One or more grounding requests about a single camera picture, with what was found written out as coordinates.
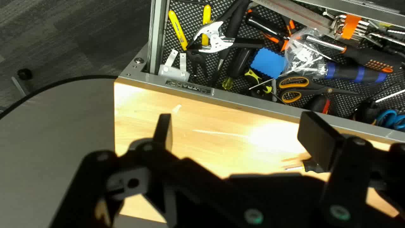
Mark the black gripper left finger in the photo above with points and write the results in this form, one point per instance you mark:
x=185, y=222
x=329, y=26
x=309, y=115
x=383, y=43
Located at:
x=127, y=197

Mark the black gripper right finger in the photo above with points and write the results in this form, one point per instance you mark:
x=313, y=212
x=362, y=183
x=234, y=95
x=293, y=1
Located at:
x=321, y=139

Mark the grey metal tool drawer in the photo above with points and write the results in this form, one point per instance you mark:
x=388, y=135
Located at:
x=236, y=98

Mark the blue and black screwdriver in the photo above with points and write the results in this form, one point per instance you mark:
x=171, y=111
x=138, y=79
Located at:
x=358, y=73

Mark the small yellow precision screwdriver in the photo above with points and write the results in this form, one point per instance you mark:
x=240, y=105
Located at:
x=253, y=76

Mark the orange and black large screwdriver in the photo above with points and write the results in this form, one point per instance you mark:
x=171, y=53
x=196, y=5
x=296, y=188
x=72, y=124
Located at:
x=371, y=58

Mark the orange and black scissors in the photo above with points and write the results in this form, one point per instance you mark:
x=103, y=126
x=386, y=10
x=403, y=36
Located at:
x=314, y=88

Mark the clear plastic bag of screws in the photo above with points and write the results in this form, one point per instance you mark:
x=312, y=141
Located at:
x=304, y=57

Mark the blue sponge block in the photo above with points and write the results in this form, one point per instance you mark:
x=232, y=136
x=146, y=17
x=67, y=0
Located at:
x=267, y=63

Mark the wooden tool chest top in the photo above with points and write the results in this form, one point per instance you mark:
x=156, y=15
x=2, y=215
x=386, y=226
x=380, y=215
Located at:
x=210, y=134

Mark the orange hex key set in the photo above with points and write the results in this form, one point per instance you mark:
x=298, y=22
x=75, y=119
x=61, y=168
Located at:
x=351, y=25

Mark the black round floor foot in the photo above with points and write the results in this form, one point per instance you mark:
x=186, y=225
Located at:
x=24, y=73

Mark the white plastic bracket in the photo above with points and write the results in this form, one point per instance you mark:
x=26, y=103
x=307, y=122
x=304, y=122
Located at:
x=175, y=73

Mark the aluminium profile rail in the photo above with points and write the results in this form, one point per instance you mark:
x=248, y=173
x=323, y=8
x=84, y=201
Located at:
x=159, y=32

